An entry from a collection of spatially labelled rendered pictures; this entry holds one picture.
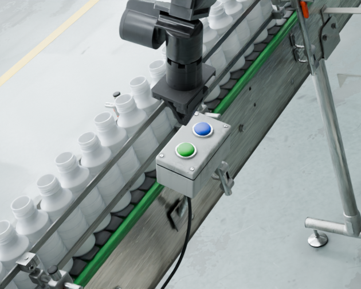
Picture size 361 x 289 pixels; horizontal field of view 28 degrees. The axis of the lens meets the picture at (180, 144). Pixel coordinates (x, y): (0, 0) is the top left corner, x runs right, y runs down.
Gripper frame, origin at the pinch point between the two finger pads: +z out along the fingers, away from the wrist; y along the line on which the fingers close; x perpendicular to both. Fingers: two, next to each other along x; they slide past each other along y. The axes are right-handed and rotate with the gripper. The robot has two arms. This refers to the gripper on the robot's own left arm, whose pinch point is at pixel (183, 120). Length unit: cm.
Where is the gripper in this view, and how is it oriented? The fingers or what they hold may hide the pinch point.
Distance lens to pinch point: 121.5
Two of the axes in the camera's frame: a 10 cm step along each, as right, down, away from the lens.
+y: -5.2, 6.2, -5.9
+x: 8.6, 3.8, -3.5
